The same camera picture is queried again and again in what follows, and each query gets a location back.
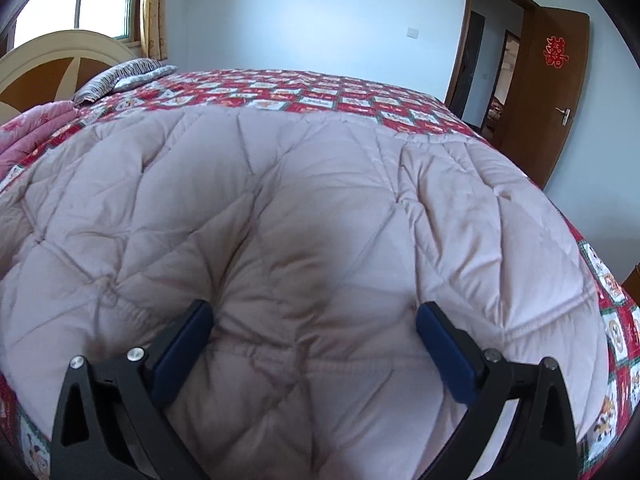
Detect cream and brown headboard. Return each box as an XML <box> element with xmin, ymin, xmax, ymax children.
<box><xmin>0</xmin><ymin>29</ymin><xmax>136</xmax><ymax>124</ymax></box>

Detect grey striped pillow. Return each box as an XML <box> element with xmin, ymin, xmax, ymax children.
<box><xmin>72</xmin><ymin>58</ymin><xmax>178</xmax><ymax>105</ymax></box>

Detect silver door handle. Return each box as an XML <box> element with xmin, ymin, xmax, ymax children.
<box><xmin>555</xmin><ymin>107</ymin><xmax>570</xmax><ymax>126</ymax></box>

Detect pink folded quilt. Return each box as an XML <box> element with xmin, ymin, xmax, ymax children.
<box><xmin>0</xmin><ymin>101</ymin><xmax>80</xmax><ymax>179</ymax></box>

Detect brown wooden door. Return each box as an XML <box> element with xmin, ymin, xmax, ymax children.
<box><xmin>495</xmin><ymin>6</ymin><xmax>590</xmax><ymax>188</ymax></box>

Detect red double happiness decal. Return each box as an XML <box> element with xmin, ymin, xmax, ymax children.
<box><xmin>542</xmin><ymin>36</ymin><xmax>570</xmax><ymax>70</ymax></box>

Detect beige quilted puffer jacket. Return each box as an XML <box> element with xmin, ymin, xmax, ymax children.
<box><xmin>0</xmin><ymin>103</ymin><xmax>611</xmax><ymax>480</ymax></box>

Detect red patchwork bear bedspread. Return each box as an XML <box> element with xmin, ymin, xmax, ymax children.
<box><xmin>0</xmin><ymin>67</ymin><xmax>640</xmax><ymax>480</ymax></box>

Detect yellow curtain right of window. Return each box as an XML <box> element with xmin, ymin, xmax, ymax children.
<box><xmin>140</xmin><ymin>0</ymin><xmax>168</xmax><ymax>61</ymax></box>

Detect window with grey frame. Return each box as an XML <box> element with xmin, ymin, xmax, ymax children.
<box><xmin>0</xmin><ymin>0</ymin><xmax>144</xmax><ymax>57</ymax></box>

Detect brown door frame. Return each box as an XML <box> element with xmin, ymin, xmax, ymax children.
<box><xmin>445</xmin><ymin>0</ymin><xmax>537</xmax><ymax>140</ymax></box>

